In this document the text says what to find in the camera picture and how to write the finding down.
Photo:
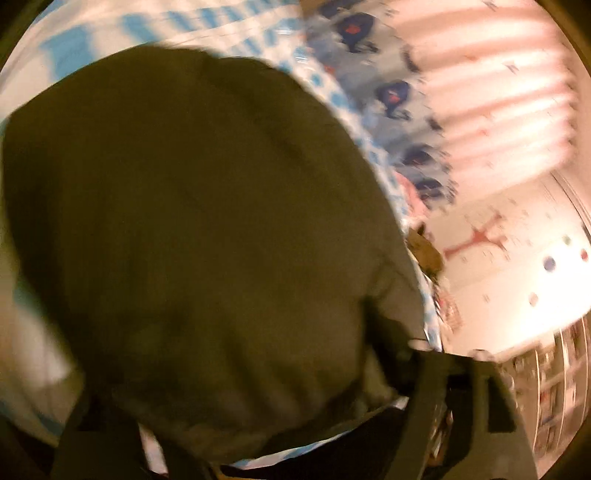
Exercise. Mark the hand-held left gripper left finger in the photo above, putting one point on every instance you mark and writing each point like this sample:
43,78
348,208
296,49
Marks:
101,447

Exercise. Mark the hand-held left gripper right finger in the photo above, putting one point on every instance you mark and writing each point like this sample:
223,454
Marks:
461,415

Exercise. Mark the dark green puffer jacket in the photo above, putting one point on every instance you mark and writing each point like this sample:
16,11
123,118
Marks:
184,230

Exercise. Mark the pink crumpled clothes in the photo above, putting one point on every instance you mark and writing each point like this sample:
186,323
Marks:
413,196

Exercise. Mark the bookshelf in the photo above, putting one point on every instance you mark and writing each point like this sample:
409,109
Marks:
554,383

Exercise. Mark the brown soft item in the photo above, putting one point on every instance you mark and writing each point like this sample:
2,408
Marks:
425,249

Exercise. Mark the whale print curtain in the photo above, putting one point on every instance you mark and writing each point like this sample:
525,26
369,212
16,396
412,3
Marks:
485,92

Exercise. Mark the blue checkered bed cover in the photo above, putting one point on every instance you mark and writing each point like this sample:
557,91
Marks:
69,41

